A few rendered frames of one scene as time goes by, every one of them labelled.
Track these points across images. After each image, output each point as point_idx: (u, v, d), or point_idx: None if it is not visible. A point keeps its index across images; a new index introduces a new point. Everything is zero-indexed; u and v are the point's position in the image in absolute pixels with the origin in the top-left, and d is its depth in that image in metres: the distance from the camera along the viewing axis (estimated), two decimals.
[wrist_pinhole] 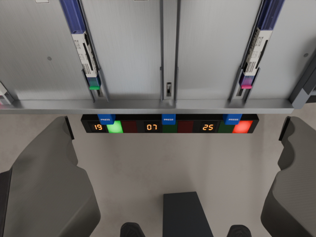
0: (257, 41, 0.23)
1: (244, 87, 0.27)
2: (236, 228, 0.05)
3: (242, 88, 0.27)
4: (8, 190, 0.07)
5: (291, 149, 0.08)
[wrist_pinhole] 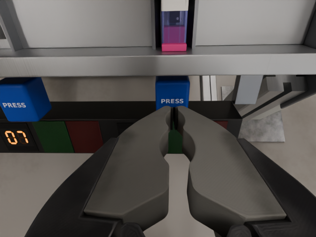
0: None
1: (167, 45, 0.11)
2: (236, 228, 0.05)
3: (164, 51, 0.11)
4: (110, 154, 0.08)
5: (189, 137, 0.09)
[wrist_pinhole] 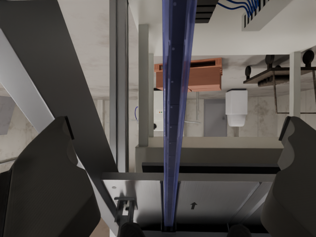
0: None
1: None
2: (236, 228, 0.05)
3: None
4: (8, 190, 0.07)
5: (291, 149, 0.08)
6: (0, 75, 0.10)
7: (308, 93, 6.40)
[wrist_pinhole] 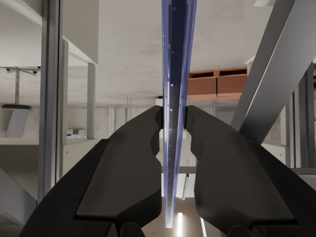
0: None
1: None
2: (236, 228, 0.05)
3: None
4: (101, 155, 0.08)
5: (198, 136, 0.09)
6: None
7: None
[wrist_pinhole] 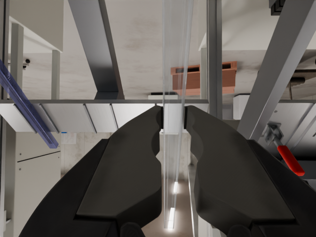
0: None
1: None
2: (236, 228, 0.05)
3: None
4: (101, 155, 0.08)
5: (198, 136, 0.09)
6: (312, 12, 0.23)
7: (315, 98, 6.51)
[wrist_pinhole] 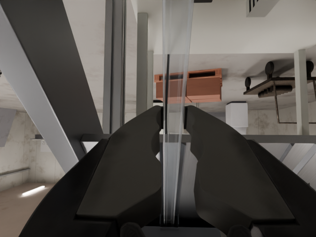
0: None
1: None
2: (236, 228, 0.05)
3: None
4: (101, 155, 0.08)
5: (198, 136, 0.09)
6: None
7: (308, 106, 6.40)
